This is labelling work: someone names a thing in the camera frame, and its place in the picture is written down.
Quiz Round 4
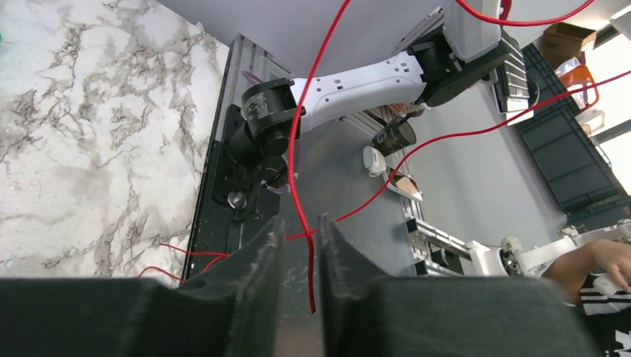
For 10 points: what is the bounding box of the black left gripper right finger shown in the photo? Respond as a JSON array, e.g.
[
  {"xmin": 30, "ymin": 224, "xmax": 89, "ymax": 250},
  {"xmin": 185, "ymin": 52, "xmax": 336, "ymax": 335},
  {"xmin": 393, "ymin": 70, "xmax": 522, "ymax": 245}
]
[{"xmin": 317, "ymin": 215, "xmax": 598, "ymax": 356}]

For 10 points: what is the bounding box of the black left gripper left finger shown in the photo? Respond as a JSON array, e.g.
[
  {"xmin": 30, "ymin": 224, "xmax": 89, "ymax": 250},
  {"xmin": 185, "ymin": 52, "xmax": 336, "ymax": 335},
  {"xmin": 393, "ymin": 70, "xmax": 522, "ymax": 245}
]
[{"xmin": 1, "ymin": 216, "xmax": 285, "ymax": 356}]

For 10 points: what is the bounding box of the red cable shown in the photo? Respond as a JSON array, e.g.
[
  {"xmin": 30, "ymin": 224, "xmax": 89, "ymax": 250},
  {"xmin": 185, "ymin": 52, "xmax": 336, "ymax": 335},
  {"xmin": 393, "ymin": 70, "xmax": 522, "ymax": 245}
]
[{"xmin": 138, "ymin": 0, "xmax": 631, "ymax": 315}]

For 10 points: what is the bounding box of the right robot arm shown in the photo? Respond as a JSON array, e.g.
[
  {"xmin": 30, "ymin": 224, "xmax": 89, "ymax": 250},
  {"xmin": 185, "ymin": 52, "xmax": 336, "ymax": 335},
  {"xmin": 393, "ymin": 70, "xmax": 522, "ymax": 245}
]
[{"xmin": 225, "ymin": 5, "xmax": 516, "ymax": 167}]

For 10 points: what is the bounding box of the person forearm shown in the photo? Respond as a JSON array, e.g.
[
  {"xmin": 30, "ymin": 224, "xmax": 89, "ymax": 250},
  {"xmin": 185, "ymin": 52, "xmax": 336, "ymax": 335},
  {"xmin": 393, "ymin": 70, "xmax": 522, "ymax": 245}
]
[{"xmin": 542, "ymin": 239, "xmax": 630, "ymax": 304}]

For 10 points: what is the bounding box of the dark grey storage crate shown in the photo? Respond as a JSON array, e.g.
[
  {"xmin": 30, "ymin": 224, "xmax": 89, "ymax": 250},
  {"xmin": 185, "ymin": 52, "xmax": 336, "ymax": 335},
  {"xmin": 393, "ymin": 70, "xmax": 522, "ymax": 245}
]
[{"xmin": 512, "ymin": 43, "xmax": 631, "ymax": 230}]

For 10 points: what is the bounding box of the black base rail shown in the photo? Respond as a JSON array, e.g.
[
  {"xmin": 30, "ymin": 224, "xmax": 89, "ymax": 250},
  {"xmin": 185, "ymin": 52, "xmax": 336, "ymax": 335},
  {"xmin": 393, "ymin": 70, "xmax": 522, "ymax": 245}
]
[{"xmin": 182, "ymin": 104, "xmax": 281, "ymax": 279}]

